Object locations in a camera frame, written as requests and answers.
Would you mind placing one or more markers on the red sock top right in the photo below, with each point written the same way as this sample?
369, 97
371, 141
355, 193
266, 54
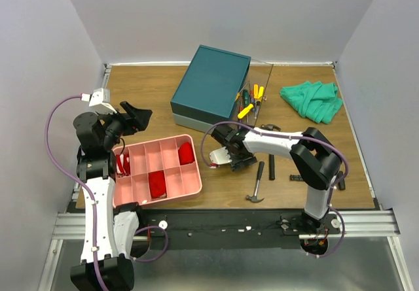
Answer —
186, 154

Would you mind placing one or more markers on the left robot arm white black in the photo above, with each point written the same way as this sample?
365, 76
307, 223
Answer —
105, 261

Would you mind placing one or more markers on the pink divided tray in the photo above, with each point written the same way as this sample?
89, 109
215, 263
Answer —
182, 181

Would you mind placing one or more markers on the green cloth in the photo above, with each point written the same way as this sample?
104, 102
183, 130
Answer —
316, 101

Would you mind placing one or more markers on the red sock bottom middle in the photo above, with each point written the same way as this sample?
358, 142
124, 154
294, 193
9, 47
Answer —
157, 184

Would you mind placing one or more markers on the red white striped sock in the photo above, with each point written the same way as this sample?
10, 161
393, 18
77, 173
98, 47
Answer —
123, 165

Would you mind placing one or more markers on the orange yellow screwdriver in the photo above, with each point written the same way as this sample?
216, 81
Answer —
258, 99

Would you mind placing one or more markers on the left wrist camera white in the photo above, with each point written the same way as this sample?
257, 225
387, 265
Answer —
99, 101

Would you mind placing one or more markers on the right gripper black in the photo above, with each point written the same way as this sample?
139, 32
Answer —
242, 163

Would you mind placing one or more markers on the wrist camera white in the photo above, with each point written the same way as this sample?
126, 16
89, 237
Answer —
220, 157
99, 101

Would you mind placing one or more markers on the long green screwdriver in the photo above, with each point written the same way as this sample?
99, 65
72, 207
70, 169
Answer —
245, 98

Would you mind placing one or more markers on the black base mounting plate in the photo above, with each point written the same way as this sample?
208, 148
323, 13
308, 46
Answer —
221, 229

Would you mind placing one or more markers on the small yellow screwdriver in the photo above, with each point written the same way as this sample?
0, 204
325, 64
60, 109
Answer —
255, 91

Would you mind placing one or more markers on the claw hammer grey handle lower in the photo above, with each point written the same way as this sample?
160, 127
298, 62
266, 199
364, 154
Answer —
254, 197

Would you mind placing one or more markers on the teal drawer box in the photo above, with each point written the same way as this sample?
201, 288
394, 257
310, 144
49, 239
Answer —
210, 90

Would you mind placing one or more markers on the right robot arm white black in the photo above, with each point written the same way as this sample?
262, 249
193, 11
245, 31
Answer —
317, 160

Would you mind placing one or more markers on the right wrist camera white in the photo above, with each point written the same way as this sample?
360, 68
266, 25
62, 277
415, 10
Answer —
220, 157

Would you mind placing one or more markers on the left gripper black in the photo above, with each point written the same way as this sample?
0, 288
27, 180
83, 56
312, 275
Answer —
139, 118

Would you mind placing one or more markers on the claw hammer black handle upright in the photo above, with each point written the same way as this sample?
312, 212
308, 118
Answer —
271, 160

